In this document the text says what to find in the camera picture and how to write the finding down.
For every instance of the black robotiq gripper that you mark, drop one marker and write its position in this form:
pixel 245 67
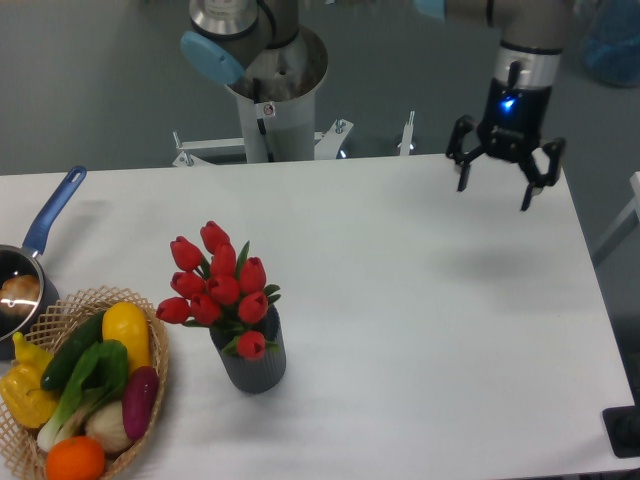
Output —
pixel 517 125

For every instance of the red tulip bouquet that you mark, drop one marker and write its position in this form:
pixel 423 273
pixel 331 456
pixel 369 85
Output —
pixel 225 291

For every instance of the dark grey ribbed vase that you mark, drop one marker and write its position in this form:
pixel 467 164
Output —
pixel 266 368

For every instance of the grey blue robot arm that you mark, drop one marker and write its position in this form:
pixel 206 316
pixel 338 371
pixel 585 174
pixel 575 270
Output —
pixel 533 35

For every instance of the blue plastic bag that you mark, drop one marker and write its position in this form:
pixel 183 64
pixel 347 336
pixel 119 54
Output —
pixel 610 50

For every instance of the black device at table edge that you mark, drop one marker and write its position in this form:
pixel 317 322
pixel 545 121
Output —
pixel 622 426

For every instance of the yellow squash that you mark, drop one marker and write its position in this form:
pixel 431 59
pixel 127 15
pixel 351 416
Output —
pixel 127 323

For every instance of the purple sweet potato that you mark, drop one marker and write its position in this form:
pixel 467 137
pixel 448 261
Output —
pixel 138 401

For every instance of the green bok choy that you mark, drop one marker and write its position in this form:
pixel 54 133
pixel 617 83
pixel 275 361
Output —
pixel 98 378

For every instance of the beige garlic bulb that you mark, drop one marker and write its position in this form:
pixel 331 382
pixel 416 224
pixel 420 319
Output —
pixel 106 426

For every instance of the green cucumber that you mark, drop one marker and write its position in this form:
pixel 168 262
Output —
pixel 60 368

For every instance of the brown bread roll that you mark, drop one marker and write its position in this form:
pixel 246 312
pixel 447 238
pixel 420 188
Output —
pixel 19 296

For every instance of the orange fruit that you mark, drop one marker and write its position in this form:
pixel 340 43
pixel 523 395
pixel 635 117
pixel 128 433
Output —
pixel 79 457

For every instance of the yellow bell pepper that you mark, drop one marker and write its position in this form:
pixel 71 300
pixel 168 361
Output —
pixel 29 404

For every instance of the white table leg frame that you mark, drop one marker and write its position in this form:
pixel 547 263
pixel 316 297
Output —
pixel 620 227

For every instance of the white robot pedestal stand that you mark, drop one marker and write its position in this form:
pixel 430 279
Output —
pixel 276 102

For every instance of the blue handled saucepan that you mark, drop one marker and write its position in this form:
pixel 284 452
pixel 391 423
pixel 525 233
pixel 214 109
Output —
pixel 24 260

